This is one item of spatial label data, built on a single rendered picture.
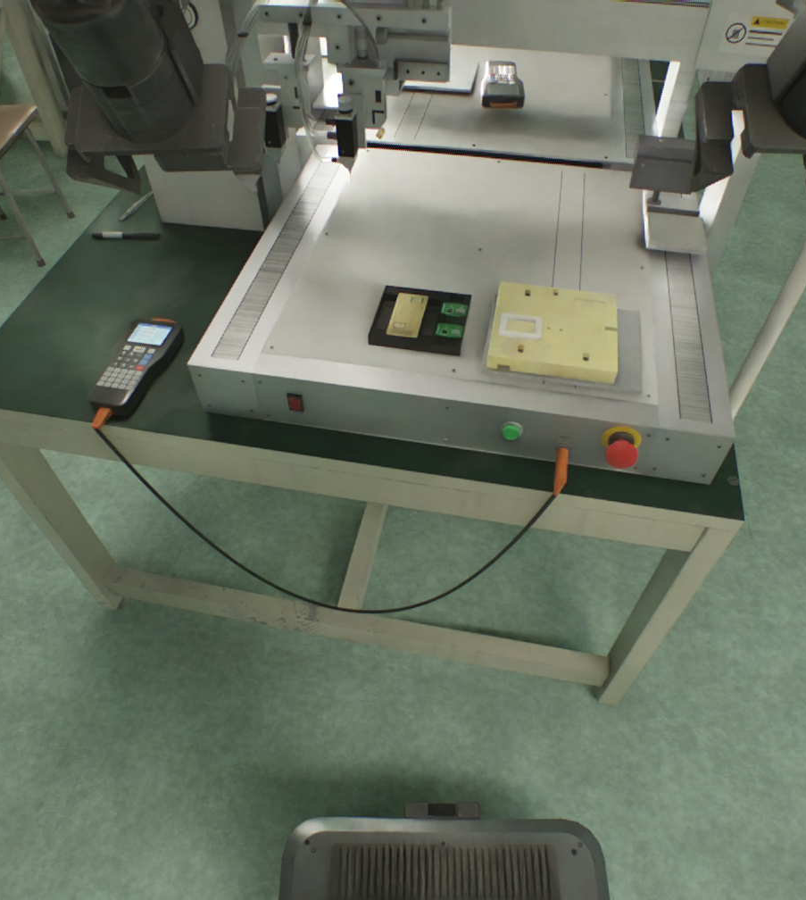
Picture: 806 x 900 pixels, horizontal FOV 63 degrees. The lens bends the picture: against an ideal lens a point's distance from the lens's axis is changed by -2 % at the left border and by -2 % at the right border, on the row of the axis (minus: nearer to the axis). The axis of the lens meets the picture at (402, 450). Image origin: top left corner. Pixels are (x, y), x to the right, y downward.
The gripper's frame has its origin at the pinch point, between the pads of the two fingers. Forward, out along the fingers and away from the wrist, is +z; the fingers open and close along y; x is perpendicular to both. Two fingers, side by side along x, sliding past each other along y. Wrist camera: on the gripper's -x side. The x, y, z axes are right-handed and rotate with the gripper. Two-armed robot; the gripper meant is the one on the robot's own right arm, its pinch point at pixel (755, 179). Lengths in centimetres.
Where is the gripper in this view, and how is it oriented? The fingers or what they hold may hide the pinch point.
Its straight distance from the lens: 63.3
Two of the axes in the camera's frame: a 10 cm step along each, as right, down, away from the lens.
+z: 0.2, 1.6, 9.9
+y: -10.0, 0.0, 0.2
